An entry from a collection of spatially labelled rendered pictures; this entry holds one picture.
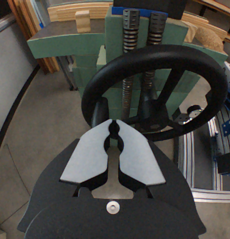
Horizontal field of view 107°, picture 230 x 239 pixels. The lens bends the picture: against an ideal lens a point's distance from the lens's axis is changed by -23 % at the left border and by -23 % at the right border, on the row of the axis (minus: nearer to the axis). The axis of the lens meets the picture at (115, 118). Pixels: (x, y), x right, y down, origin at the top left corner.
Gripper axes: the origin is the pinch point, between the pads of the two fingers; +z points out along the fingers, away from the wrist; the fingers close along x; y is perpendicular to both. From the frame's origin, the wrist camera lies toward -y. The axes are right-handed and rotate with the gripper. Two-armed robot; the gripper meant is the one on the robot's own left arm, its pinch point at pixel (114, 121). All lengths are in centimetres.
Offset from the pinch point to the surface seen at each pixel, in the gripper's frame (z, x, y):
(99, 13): 32.4, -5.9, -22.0
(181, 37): 9.6, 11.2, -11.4
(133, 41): 8.8, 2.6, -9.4
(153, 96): 11.4, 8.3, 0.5
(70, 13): 32.1, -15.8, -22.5
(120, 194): 29, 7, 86
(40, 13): 81, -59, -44
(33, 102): 107, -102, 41
